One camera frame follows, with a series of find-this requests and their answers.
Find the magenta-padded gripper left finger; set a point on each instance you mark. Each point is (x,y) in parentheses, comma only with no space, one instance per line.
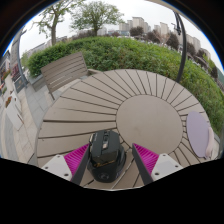
(76,158)

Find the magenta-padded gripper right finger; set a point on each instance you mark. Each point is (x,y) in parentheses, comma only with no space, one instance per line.
(146,158)

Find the black computer mouse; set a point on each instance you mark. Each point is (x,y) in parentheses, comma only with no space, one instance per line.
(106,153)

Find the lavender mouse pad with wrist rest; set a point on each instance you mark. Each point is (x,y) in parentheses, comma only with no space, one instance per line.
(196,133)

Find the grey slatted outdoor chair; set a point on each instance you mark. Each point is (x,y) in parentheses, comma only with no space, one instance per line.
(63,68)

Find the green hedge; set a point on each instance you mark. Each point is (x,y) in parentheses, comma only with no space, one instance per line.
(133,53)

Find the black curved umbrella pole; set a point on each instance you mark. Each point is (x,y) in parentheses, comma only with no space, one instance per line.
(183,53)

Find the thin-crowned tree with bare trunk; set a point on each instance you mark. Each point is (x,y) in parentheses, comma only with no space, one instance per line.
(53,33)

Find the group of apartment buildings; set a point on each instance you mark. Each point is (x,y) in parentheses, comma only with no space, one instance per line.
(138,21)

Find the bushy green tree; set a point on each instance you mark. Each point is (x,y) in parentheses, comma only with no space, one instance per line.
(95,13)

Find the dark metal post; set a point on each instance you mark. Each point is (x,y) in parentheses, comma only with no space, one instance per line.
(19,63)

